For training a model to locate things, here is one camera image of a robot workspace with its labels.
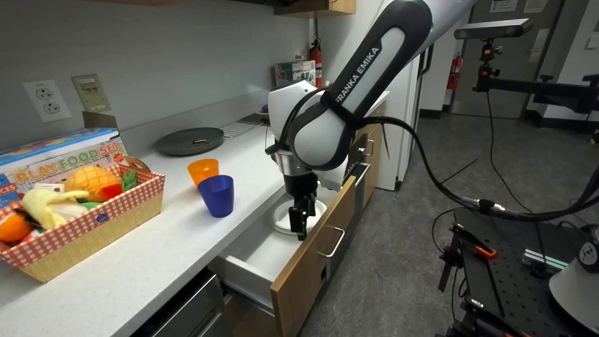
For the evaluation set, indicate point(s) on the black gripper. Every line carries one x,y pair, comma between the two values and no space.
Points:
304,191

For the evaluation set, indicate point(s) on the blue plastic cup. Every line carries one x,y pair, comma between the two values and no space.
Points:
218,193

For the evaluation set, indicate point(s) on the wooden drawer with metal handle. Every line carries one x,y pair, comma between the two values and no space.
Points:
274,279

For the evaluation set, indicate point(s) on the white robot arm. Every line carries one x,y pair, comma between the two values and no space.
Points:
314,128

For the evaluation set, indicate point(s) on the white plate in drawer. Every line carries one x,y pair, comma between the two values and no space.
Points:
282,219

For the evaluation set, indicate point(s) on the orange plastic cup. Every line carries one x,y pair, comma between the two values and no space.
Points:
203,169

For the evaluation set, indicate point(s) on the white refrigerator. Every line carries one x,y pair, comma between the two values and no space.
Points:
413,92

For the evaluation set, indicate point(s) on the dark round plate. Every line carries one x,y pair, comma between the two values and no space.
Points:
190,141

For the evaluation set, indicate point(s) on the colourful box on counter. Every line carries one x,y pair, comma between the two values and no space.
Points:
295,71

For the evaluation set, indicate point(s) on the red fire extinguisher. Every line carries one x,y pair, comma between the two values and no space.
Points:
316,55
456,70

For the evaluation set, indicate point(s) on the toy pineapple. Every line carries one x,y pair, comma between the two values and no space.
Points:
99,182

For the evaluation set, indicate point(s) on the black perforated cart table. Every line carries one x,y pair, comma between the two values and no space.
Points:
522,277

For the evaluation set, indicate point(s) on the yellow toy banana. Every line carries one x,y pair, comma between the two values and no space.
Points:
54,208

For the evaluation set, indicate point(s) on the play food cardboard box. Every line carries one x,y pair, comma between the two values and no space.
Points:
52,159

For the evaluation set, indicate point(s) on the checkered toy food basket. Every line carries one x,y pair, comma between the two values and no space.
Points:
55,251

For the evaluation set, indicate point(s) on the toy orange fruit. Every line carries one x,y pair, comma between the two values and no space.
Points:
14,229

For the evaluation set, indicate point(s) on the wooden cabinet door with handle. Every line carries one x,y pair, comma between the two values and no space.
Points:
364,163

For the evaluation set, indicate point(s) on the beige wall switch plate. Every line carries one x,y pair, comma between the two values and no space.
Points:
91,92

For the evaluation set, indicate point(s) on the white wall power outlet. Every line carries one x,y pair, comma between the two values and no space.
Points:
48,100

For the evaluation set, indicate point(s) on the black camera tripod rig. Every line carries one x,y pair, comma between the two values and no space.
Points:
578,98

